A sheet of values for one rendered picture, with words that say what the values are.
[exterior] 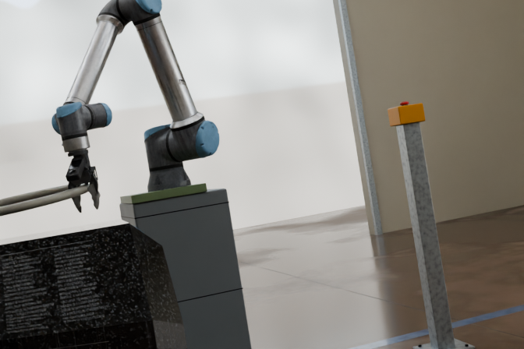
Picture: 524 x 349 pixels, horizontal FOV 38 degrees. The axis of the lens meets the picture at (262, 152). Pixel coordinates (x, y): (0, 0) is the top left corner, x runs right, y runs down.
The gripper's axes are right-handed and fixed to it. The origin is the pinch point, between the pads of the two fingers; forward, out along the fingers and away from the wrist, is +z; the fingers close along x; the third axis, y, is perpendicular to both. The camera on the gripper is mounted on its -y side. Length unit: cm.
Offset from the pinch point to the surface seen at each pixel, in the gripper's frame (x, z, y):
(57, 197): 4.1, -6.4, -15.4
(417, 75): -189, -32, 564
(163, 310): -36, 25, -66
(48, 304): -9, 17, -72
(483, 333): -138, 98, 94
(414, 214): -116, 36, 78
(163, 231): -13, 19, 46
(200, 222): -28, 18, 52
